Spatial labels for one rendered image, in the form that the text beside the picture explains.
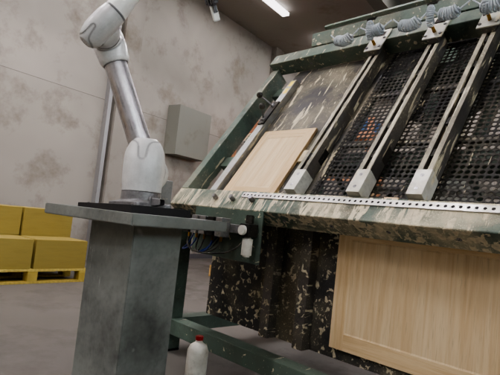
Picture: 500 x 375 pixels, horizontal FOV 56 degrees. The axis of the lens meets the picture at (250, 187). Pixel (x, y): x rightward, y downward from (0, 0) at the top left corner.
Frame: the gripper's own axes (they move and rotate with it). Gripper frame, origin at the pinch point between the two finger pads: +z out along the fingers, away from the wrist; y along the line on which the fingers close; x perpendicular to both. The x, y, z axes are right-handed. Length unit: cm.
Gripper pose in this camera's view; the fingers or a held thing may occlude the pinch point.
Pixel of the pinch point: (214, 13)
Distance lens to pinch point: 226.1
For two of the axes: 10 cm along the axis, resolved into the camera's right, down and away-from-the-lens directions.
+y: -5.4, -2.2, 8.1
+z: 2.5, 8.8, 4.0
